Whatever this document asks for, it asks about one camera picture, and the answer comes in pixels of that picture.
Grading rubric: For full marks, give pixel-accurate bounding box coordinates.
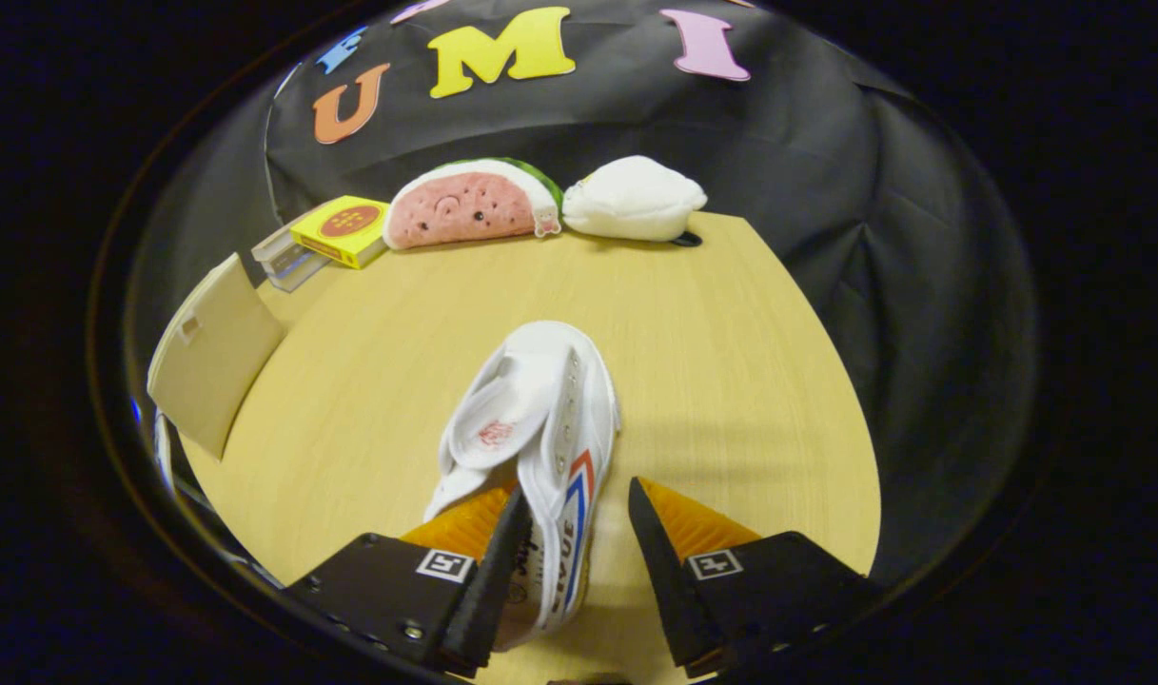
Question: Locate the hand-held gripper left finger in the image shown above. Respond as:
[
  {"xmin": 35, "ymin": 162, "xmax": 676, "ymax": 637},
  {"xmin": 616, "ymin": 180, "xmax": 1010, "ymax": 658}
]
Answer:
[{"xmin": 284, "ymin": 485, "xmax": 534, "ymax": 678}]

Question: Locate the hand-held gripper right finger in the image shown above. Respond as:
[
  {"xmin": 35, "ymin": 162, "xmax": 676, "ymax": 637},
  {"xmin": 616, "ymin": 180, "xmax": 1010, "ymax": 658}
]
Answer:
[{"xmin": 628, "ymin": 476, "xmax": 884, "ymax": 678}]

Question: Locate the white canvas shoe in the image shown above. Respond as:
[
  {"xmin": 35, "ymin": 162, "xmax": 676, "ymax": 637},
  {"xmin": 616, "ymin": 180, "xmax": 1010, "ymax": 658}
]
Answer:
[{"xmin": 424, "ymin": 320, "xmax": 621, "ymax": 653}]

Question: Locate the beige fabric storage box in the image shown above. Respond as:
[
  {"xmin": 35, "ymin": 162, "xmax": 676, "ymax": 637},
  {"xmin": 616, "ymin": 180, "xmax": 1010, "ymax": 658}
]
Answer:
[{"xmin": 147, "ymin": 252, "xmax": 286, "ymax": 462}]

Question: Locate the blue book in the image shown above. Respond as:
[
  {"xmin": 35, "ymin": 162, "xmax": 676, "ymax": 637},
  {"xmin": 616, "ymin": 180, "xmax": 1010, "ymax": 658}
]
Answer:
[{"xmin": 269, "ymin": 252, "xmax": 332, "ymax": 292}]

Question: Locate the watermelon slice plush toy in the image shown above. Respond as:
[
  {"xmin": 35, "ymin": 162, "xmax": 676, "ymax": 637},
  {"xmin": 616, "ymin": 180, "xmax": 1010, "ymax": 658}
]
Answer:
[{"xmin": 383, "ymin": 157, "xmax": 565, "ymax": 251}]

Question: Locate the white plush toy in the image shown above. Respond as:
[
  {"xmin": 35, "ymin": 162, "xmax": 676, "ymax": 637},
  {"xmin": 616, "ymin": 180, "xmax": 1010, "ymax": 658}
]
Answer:
[{"xmin": 561, "ymin": 155, "xmax": 708, "ymax": 248}]

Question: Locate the yellow book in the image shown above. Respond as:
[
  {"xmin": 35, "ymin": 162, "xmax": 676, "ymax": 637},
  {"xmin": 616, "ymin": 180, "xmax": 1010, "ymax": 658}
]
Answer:
[{"xmin": 289, "ymin": 195, "xmax": 392, "ymax": 270}]

